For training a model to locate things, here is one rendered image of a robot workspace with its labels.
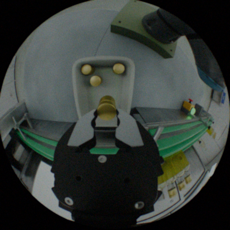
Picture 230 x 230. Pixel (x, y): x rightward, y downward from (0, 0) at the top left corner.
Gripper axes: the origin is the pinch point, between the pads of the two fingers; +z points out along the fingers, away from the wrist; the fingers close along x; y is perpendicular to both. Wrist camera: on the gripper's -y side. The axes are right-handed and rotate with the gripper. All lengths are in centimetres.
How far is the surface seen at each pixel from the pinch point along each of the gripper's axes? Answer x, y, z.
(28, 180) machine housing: -62, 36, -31
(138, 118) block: 9.8, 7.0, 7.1
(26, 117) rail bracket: -53, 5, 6
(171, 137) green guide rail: 20.0, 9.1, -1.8
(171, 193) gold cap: 20.8, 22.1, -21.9
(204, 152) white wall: 598, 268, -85
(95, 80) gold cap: -3.9, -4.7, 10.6
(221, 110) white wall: 608, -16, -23
